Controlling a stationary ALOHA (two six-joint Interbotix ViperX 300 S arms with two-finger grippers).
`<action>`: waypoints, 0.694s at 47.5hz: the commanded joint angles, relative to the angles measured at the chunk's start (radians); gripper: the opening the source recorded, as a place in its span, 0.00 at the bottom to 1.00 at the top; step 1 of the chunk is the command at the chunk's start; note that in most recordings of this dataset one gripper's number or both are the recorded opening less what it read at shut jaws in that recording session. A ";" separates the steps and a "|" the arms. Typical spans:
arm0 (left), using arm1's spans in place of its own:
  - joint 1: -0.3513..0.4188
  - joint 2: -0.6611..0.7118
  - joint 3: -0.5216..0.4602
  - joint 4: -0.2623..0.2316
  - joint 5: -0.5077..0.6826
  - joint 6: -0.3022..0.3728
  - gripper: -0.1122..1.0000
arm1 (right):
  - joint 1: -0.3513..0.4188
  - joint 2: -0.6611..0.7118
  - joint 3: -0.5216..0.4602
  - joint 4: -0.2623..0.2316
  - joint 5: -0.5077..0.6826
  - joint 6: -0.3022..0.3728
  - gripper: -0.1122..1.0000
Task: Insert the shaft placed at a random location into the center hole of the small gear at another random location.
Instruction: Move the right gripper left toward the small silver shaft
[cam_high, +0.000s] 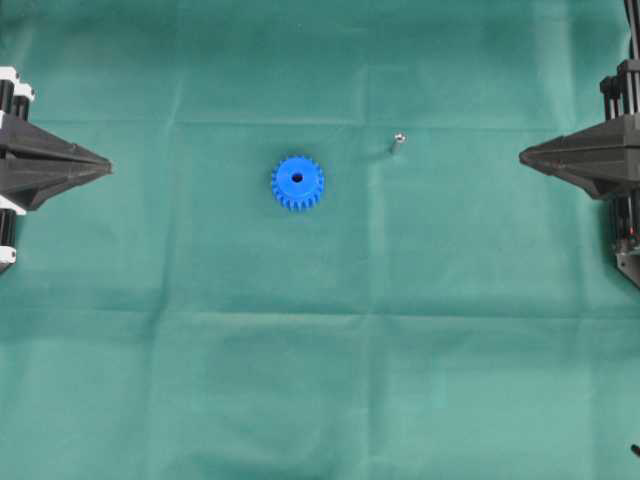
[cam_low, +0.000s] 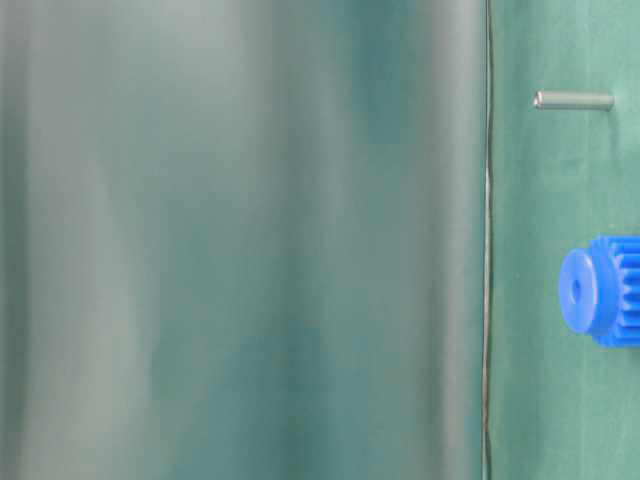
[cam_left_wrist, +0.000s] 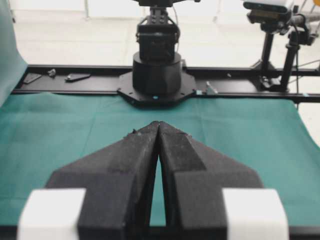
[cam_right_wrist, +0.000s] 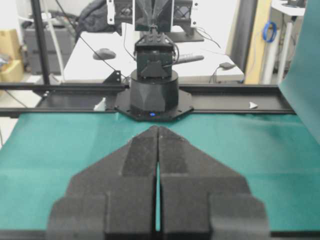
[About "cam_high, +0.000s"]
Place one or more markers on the right gripper with rails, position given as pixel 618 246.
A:
pixel 607 141

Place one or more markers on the left gripper with rails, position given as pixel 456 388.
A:
pixel 25 186

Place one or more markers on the small metal shaft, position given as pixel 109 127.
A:
pixel 399 139

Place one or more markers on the blue plastic gear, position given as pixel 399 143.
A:
pixel 298 183

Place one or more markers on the green table cloth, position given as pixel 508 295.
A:
pixel 442 313

